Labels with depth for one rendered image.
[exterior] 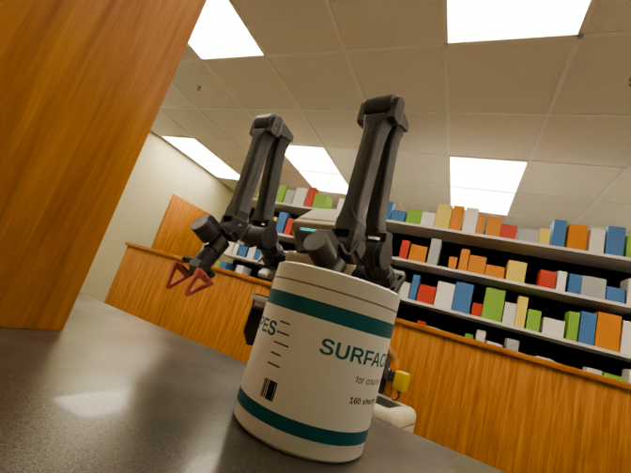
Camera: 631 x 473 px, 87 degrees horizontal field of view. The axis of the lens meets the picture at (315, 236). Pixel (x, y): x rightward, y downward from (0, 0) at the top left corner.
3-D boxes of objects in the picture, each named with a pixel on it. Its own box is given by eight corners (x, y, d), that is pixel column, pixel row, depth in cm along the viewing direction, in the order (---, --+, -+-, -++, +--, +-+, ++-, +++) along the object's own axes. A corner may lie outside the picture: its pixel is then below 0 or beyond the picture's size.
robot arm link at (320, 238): (367, 248, 80) (337, 243, 85) (352, 212, 73) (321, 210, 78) (345, 287, 74) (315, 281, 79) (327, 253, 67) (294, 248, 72)
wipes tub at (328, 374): (339, 486, 24) (389, 282, 27) (202, 412, 29) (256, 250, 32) (377, 441, 35) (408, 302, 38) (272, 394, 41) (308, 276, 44)
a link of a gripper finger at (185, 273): (168, 283, 92) (192, 259, 97) (155, 279, 96) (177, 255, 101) (183, 298, 96) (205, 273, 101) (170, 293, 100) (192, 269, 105)
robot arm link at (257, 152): (285, 121, 113) (264, 124, 120) (275, 111, 109) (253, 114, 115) (246, 242, 105) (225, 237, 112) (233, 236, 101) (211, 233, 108)
